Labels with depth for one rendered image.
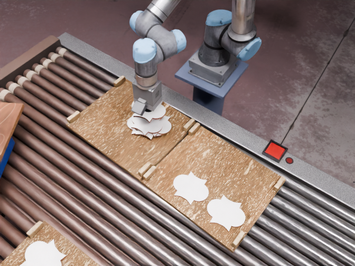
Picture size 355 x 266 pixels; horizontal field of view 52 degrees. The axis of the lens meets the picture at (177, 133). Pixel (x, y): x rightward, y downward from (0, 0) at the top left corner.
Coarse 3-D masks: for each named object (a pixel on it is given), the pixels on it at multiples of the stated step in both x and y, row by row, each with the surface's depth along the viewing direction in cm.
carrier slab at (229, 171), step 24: (192, 144) 144; (216, 144) 144; (168, 168) 137; (192, 168) 137; (216, 168) 137; (240, 168) 137; (264, 168) 137; (168, 192) 131; (216, 192) 131; (240, 192) 131; (264, 192) 131; (192, 216) 125; (216, 240) 122; (240, 240) 120
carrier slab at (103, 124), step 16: (128, 80) 164; (112, 96) 158; (128, 96) 158; (80, 112) 152; (96, 112) 152; (112, 112) 153; (128, 112) 153; (176, 112) 153; (80, 128) 147; (96, 128) 147; (112, 128) 148; (128, 128) 148; (176, 128) 148; (96, 144) 143; (112, 144) 143; (128, 144) 143; (144, 144) 143; (160, 144) 143; (176, 144) 145; (112, 160) 140; (128, 160) 138; (144, 160) 139; (160, 160) 140
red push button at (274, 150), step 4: (272, 144) 145; (268, 148) 144; (272, 148) 144; (276, 148) 144; (280, 148) 144; (268, 152) 143; (272, 152) 143; (276, 152) 143; (280, 152) 143; (276, 156) 142; (280, 156) 142
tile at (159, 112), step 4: (132, 104) 139; (160, 104) 139; (156, 108) 138; (160, 108) 138; (164, 108) 138; (144, 112) 137; (148, 112) 137; (152, 112) 137; (156, 112) 137; (160, 112) 137; (164, 112) 137; (136, 116) 136; (140, 116) 136; (144, 116) 136; (148, 116) 136; (152, 116) 136; (156, 116) 136; (160, 116) 136; (148, 120) 135
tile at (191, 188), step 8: (184, 176) 134; (192, 176) 134; (176, 184) 132; (184, 184) 132; (192, 184) 132; (200, 184) 132; (176, 192) 130; (184, 192) 130; (192, 192) 130; (200, 192) 130; (208, 192) 130; (192, 200) 128; (200, 200) 128
